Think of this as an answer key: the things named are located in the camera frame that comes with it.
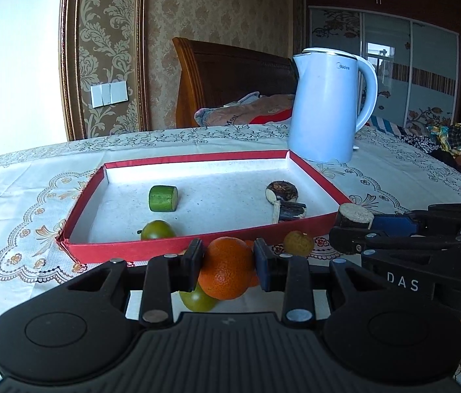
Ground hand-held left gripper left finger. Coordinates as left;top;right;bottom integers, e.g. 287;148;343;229
65;237;204;329

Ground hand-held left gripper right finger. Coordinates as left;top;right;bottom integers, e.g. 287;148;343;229
253;237;384;329

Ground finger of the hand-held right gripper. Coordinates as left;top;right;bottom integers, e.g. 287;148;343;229
372;201;461;238
329;225;461;255

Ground small orange tangerine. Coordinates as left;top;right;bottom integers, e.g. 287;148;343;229
243;239;262;288

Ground large orange tangerine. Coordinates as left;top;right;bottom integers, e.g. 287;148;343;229
198;236;256;300

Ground dark log piece beige end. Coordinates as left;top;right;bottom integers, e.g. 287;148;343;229
277;201;308;222
336;203;374;230

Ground green tangerine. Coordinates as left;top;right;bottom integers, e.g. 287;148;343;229
179;282;219;312
140;220;177;241

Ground yellow-brown round fruit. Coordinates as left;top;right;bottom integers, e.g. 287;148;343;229
283;230;314;255

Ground green cucumber piece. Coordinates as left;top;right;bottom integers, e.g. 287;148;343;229
149;185;179;213

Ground dark round slice white spot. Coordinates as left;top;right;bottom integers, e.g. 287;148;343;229
266;180;299;204

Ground red shallow box tray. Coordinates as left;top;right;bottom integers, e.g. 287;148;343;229
56;149;353;263

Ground striped cloth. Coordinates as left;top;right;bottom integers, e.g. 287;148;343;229
367;115;407;136

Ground colourful clothes pile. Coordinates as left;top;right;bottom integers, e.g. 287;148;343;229
402;121;461;181

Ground light blue electric kettle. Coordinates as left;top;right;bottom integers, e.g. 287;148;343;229
287;48;378;163

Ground sliding door wardrobe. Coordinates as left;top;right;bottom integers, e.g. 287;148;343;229
304;0;461;132

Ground brown wooden headboard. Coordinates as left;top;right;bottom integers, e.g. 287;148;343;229
172;37;299;128

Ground white wall switch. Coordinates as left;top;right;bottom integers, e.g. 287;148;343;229
90;81;129;108

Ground brown wall trim frame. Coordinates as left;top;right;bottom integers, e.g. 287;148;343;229
59;0;151;142

